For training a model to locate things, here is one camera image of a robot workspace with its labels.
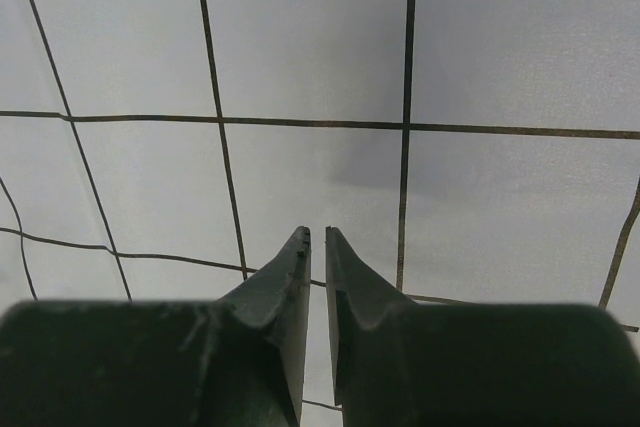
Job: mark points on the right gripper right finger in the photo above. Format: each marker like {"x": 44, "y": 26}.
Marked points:
{"x": 397, "y": 362}

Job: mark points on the blue checkered cloth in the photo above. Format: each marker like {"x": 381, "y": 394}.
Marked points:
{"x": 469, "y": 150}

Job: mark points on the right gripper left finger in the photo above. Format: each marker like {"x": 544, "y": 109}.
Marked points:
{"x": 234, "y": 361}

